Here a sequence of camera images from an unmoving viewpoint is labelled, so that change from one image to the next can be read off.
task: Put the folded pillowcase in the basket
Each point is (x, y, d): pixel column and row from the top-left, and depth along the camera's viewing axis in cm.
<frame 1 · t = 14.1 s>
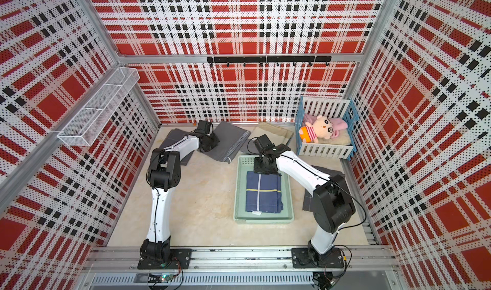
left hand: (221, 141, 111), fingers closed
right hand: (261, 168, 87), fingers closed
plain grey folded pillowcase: (231, 138, 113), point 3 cm above the table
pink plush doll: (320, 127, 99), point 17 cm above the table
cream fluffy crib mattress: (343, 138, 106), point 8 cm above the table
blue folded pillowcase: (263, 193, 92), point 2 cm above the table

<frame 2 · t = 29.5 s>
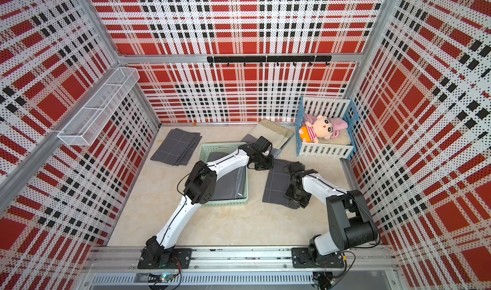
left hand: (276, 166, 99), fingers closed
right hand: (295, 199, 88), fingers open
green perforated plastic basket: (204, 149, 106), point 5 cm above the table
dark grey checked pillowcase right: (277, 185, 96), on the table
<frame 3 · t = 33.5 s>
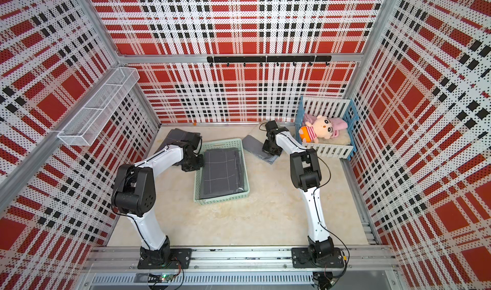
left hand: (200, 166, 96), fingers closed
right hand: (269, 152, 105), fingers closed
dark grey checked pillowcase right: (222, 173, 95), point 5 cm above the table
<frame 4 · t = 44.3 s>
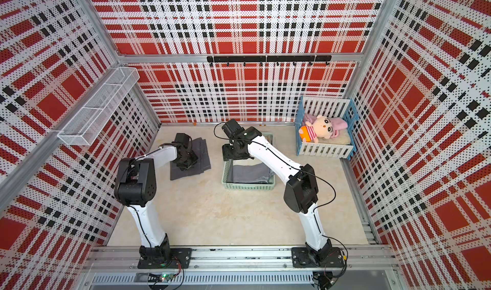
left hand: (200, 163, 101), fingers closed
right hand: (232, 155, 85), fingers open
beige and grey folded pillowcase: (254, 174, 95), point 6 cm above the table
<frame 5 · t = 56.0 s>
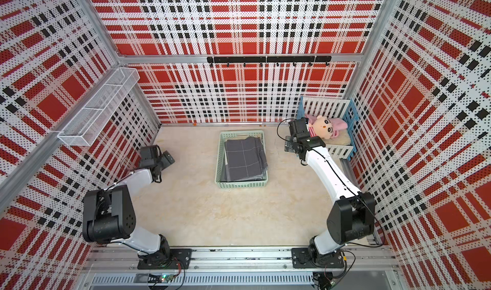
left hand: (166, 160, 95), fingers open
right hand: (304, 142, 84), fingers open
dark grey checked pillowcase left: (243, 160, 99), point 6 cm above the table
